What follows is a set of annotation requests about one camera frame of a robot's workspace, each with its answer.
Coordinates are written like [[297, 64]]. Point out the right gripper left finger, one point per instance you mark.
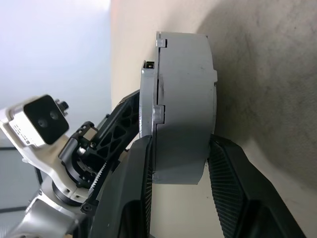
[[128, 188]]

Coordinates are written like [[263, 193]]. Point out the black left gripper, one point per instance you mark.
[[79, 158]]

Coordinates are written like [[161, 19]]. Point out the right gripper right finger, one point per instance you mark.
[[237, 193]]

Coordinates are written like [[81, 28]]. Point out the grey motor end disc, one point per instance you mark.
[[147, 99]]

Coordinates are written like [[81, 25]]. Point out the silver spoked wheel part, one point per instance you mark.
[[185, 111]]

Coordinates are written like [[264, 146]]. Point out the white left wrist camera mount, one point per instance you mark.
[[19, 134]]

